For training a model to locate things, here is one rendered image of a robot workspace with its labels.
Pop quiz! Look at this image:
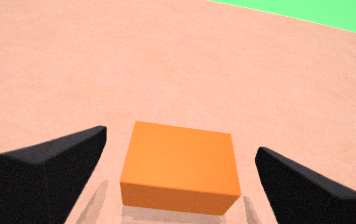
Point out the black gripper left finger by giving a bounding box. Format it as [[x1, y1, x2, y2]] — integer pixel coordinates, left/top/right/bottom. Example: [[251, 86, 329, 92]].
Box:
[[0, 125, 107, 224]]

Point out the orange block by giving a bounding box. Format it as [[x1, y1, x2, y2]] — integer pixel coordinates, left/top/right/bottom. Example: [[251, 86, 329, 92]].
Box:
[[120, 121, 242, 216]]

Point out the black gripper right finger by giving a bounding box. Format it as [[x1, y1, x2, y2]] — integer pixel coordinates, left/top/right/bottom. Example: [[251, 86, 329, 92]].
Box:
[[255, 146, 356, 224]]

